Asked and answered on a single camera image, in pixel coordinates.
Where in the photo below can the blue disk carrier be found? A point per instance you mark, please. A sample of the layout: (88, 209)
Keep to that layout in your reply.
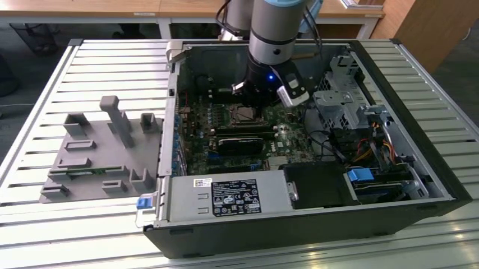
(359, 176)

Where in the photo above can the white paper stack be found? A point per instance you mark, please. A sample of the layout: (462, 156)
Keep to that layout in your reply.
(350, 2)

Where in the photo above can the black open PC case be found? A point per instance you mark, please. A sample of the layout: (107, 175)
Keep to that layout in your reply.
(262, 238)

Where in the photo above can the gray parts rack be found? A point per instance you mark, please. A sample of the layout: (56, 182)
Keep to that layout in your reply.
(97, 157)

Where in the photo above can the silver topped CPU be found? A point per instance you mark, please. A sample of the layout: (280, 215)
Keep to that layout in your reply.
(244, 113)

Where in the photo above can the silver chipset heatsink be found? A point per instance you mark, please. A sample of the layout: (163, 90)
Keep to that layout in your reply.
(279, 162)

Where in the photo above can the silver metal drive cage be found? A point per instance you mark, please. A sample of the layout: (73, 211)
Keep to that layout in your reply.
(336, 112)

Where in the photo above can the green motherboard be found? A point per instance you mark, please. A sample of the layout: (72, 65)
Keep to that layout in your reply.
(291, 137)

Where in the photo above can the wooden cabinet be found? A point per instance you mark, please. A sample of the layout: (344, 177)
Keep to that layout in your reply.
(442, 28)

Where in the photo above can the blue case latch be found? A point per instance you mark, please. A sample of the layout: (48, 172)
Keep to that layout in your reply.
(144, 203)

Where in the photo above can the black graphics card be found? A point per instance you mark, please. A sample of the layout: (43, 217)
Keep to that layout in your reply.
(239, 145)

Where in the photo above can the wooden desk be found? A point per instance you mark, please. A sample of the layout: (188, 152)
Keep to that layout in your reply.
(93, 7)

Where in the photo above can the silver power supply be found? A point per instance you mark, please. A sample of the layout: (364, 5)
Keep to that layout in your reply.
(179, 196)

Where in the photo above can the black mesh wastebasket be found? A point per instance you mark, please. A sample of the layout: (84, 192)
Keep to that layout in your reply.
(35, 36)

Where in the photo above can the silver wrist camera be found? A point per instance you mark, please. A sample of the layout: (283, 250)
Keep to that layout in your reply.
(294, 92)

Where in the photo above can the green RAM stick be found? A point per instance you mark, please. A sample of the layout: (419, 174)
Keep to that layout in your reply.
(99, 171)

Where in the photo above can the CPU socket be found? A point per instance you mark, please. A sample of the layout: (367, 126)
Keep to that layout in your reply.
(243, 123)

